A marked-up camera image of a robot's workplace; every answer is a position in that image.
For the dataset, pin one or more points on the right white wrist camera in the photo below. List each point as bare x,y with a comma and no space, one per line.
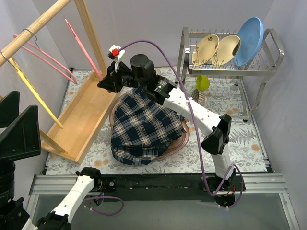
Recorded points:
116,53

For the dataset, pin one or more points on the pink hanger with grey skirt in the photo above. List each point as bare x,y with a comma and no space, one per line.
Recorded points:
49,60

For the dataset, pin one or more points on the blue plate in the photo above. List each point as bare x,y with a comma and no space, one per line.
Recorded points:
251,36

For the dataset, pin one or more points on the wooden clothes rack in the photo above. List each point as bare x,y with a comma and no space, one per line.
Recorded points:
82,119

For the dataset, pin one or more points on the pink hanger with plaid skirt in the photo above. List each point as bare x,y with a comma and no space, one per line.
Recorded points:
84,50

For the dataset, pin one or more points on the cream plate left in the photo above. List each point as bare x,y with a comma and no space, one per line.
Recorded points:
205,50

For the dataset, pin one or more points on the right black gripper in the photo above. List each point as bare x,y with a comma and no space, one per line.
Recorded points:
115,78

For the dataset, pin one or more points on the cream grey bowl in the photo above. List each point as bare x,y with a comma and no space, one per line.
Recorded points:
157,70

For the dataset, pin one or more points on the pink transparent basin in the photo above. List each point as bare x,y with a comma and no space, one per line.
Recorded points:
175,146

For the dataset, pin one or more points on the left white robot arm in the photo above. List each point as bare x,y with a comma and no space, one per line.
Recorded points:
13,216

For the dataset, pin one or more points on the green bowl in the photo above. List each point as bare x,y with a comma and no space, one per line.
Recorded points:
202,83

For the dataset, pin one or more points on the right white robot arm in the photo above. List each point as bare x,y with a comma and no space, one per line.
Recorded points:
141,74

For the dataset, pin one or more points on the cream plate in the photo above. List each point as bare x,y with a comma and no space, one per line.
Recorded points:
205,50
226,51

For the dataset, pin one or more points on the steel dish rack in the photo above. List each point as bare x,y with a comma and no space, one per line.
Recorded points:
264,64

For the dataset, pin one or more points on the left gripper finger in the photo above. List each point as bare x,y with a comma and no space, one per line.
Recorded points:
9,108
21,139

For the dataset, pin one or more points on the cream plate right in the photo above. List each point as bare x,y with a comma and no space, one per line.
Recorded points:
226,51

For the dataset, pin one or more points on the navy beige plaid skirt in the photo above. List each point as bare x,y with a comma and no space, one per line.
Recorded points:
143,130

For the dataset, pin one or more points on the floral table mat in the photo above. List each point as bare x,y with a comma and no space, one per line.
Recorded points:
223,96

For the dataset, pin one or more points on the patterned bowl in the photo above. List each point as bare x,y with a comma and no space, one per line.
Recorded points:
199,97

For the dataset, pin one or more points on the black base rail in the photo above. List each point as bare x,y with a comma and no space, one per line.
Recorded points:
164,187

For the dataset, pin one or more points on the yellow hanger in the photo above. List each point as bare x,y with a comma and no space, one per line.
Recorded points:
26,81

